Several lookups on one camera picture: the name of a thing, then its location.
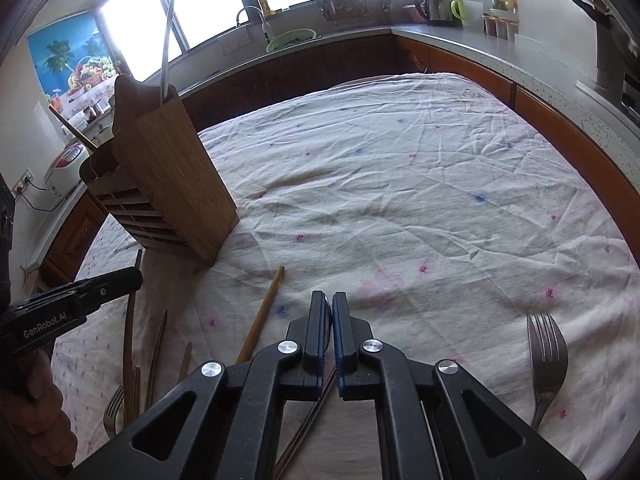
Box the tropical fruit wall poster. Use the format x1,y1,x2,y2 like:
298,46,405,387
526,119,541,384
27,12,123,103

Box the wooden utensil holder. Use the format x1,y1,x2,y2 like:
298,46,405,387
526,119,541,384
79,74,240,265

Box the cooktop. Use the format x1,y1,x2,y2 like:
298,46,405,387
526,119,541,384
620,74,640,122

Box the steel electric kettle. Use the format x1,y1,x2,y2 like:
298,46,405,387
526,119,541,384
412,0,449,26

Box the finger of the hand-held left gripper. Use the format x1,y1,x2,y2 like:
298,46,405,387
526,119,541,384
67,266,144,311

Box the black power cable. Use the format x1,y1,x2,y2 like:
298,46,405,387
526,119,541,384
22,180,67,212

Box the kitchen window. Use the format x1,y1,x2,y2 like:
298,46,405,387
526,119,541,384
97,0,436,81

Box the white dotted tablecloth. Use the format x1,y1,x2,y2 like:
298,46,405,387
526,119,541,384
50,72,640,480

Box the green colander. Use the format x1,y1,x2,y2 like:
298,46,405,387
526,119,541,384
265,29,318,54

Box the spice jar set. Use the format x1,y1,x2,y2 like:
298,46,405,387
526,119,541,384
482,12,521,41

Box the white red rice cooker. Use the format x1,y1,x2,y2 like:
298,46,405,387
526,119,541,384
44,142,94,199

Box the metal dish rack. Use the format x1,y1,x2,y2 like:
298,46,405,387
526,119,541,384
312,0,372,26

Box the chrome sink faucet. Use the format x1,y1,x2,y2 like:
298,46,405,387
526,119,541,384
235,6,273,43

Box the wooden base cabinets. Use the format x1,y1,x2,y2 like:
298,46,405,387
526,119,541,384
40,35,640,286

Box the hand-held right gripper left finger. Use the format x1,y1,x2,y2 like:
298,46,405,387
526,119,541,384
65,290,337,480

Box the steel fork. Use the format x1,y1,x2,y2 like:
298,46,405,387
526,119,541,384
102,385,126,438
526,312,570,431

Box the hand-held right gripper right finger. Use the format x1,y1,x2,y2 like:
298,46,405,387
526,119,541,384
331,291,588,480

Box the person's left hand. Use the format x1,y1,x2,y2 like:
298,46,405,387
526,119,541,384
0,349,79,472

